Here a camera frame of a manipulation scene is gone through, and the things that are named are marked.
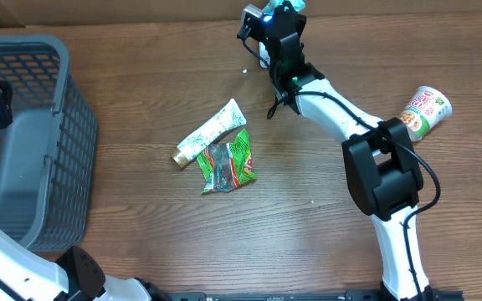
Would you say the teal white pouch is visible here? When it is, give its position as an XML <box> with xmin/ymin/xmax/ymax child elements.
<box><xmin>264</xmin><ymin>0</ymin><xmax>307</xmax><ymax>13</ymax></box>

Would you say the white tube gold cap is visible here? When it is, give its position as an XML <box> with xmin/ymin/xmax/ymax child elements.
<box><xmin>171</xmin><ymin>99</ymin><xmax>247</xmax><ymax>169</ymax></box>

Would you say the green snack packet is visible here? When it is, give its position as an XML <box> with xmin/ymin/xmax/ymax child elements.
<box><xmin>197</xmin><ymin>129</ymin><xmax>258</xmax><ymax>194</ymax></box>

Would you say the cup noodles container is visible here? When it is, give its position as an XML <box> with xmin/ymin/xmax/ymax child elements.
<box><xmin>398</xmin><ymin>86</ymin><xmax>453</xmax><ymax>141</ymax></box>

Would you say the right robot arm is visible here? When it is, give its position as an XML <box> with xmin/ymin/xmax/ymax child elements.
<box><xmin>244</xmin><ymin>1</ymin><xmax>432</xmax><ymax>300</ymax></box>

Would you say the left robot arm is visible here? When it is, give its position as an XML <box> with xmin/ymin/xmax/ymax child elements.
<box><xmin>0</xmin><ymin>77</ymin><xmax>164</xmax><ymax>300</ymax></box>

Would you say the white barcode scanner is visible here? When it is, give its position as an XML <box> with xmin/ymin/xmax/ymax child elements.
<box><xmin>259</xmin><ymin>42</ymin><xmax>270</xmax><ymax>69</ymax></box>

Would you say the grey plastic mesh basket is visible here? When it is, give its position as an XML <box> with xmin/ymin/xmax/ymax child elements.
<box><xmin>0</xmin><ymin>35</ymin><xmax>100</xmax><ymax>252</ymax></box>

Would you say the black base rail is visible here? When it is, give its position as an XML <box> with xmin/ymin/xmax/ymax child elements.
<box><xmin>156</xmin><ymin>290</ymin><xmax>464</xmax><ymax>301</ymax></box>

